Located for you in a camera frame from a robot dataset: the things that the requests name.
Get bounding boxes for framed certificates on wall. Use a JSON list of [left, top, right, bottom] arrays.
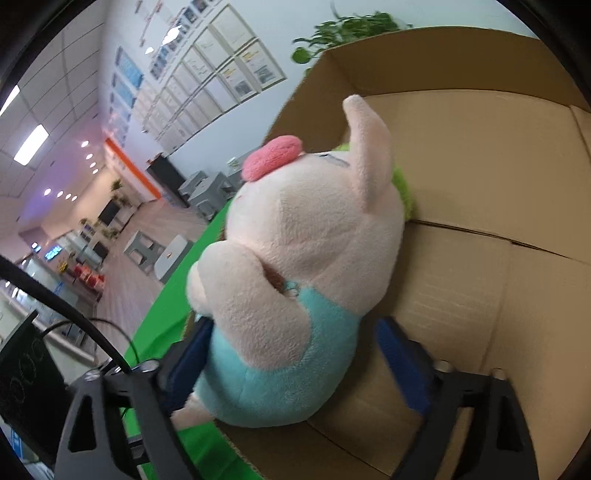
[[105, 1, 287, 153]]

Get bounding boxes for large open cardboard tray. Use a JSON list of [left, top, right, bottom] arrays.
[[214, 27, 590, 479]]

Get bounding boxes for left potted green plant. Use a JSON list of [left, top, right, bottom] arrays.
[[290, 1, 414, 72]]

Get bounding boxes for green tablecloth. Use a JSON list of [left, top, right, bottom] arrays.
[[109, 200, 259, 479]]

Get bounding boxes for pink pig plush toy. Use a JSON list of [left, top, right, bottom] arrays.
[[171, 95, 406, 430]]

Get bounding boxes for grey plastic stool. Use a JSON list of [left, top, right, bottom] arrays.
[[178, 171, 236, 222]]

